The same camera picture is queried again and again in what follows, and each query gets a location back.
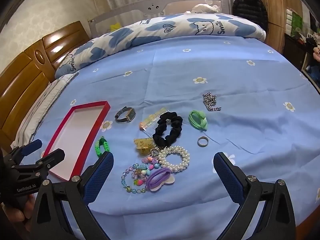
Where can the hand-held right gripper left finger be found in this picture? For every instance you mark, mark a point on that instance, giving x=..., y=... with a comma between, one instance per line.
x=100, y=173

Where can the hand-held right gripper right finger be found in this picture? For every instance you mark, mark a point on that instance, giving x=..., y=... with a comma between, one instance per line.
x=227, y=175

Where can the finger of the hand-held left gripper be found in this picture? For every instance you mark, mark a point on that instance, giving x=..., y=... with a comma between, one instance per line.
x=53, y=156
x=31, y=147

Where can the red cardboard box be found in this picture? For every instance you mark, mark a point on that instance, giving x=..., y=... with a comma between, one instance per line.
x=75, y=135

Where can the yellow hair claw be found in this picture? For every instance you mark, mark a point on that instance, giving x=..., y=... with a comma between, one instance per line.
x=143, y=148

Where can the small silver crown ornament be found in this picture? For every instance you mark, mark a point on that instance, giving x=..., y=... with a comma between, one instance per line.
x=156, y=151

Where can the square-faced wristwatch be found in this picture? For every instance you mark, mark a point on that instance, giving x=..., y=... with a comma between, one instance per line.
x=130, y=113

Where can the black scrunchie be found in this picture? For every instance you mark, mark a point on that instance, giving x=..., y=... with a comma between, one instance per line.
x=160, y=135

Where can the clear hair comb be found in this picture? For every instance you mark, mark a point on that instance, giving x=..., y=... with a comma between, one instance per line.
x=153, y=119

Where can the person's left hand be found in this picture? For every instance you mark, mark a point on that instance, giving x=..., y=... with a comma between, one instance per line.
x=21, y=215

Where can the colourful bead charm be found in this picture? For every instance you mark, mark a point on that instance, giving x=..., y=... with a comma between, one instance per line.
x=143, y=166

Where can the striped white pillow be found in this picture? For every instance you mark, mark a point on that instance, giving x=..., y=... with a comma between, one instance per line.
x=42, y=102

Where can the wooden headboard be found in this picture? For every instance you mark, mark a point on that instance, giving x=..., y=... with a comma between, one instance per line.
x=22, y=80

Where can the blue floral bed sheet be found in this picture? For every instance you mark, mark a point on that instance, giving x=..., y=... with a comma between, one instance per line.
x=225, y=67

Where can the yellow toy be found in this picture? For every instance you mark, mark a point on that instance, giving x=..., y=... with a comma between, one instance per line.
x=115, y=27

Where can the dark cluttered shelf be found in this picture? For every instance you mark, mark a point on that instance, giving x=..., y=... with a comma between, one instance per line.
x=300, y=42

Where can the white duvet with blue hearts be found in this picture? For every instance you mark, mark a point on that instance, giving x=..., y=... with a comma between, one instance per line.
x=155, y=27

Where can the white plush toy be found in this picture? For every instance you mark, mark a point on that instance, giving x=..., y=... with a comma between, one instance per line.
x=205, y=8

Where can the black puffer jacket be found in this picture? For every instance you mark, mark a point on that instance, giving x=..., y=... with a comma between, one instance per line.
x=250, y=7

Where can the patterned curtain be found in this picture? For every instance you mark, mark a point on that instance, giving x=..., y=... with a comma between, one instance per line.
x=125, y=0

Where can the wooden wardrobe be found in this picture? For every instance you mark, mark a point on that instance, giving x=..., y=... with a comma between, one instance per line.
x=280, y=2

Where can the grey bed guard rail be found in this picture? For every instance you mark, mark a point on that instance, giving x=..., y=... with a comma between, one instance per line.
x=160, y=5

